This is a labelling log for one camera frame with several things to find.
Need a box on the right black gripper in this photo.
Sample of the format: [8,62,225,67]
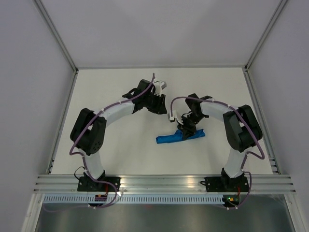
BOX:
[177,113,205,140]

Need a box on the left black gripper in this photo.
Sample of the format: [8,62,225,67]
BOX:
[144,92,167,116]

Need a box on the blue cloth napkin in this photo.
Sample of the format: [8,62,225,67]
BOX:
[155,129,206,144]

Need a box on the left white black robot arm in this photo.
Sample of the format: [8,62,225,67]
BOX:
[69,77,167,191]

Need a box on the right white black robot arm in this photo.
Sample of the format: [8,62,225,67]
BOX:
[169,94,265,191]

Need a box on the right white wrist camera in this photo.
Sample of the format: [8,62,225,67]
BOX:
[168,110,183,125]

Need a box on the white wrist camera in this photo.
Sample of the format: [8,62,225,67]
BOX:
[154,81,167,96]
[168,110,183,125]

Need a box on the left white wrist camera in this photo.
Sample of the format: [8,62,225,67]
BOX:
[154,81,167,96]

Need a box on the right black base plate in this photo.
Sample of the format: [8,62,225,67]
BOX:
[200,176,249,193]

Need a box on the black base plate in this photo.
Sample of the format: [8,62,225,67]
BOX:
[77,175,121,192]
[200,176,249,193]

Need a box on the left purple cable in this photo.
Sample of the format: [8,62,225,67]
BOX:
[42,73,157,213]

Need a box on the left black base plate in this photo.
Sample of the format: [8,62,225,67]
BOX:
[77,175,121,192]

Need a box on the aluminium mounting rail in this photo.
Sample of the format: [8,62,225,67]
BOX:
[33,174,296,195]

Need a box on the left aluminium frame post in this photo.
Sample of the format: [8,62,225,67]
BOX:
[32,0,78,73]

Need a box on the aluminium frame post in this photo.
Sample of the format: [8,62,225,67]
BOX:
[32,0,78,73]
[243,0,289,72]

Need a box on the white slotted cable duct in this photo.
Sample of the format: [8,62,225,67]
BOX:
[43,194,224,204]

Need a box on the right aluminium frame post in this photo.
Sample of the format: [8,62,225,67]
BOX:
[243,0,289,72]

